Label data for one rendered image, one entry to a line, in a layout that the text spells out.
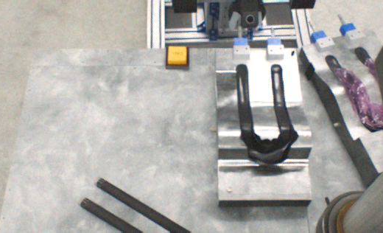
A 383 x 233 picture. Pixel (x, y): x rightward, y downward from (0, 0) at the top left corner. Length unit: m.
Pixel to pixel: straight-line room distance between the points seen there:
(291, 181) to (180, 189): 0.32
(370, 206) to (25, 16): 2.63
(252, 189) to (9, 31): 1.97
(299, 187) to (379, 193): 0.88
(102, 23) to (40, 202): 1.57
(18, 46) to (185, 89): 1.49
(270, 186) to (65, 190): 0.60
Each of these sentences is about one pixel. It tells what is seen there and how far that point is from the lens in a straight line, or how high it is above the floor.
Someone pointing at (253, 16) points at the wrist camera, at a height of 1.15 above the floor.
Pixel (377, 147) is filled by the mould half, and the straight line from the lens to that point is 1.41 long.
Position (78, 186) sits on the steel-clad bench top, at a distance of 1.44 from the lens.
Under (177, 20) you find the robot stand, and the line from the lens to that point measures 2.50.
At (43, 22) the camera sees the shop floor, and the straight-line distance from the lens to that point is 2.90.
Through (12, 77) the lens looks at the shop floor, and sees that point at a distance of 2.72.
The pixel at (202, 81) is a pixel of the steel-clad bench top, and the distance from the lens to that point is 1.56.
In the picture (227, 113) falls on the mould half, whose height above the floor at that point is 0.90.
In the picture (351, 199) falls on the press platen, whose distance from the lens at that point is 0.63.
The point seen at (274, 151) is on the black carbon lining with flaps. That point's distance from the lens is 1.37.
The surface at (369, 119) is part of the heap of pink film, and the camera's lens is 1.48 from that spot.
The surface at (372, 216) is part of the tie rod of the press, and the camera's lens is 0.52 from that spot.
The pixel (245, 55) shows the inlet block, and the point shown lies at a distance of 1.49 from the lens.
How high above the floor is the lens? 2.10
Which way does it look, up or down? 61 degrees down
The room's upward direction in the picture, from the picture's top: straight up
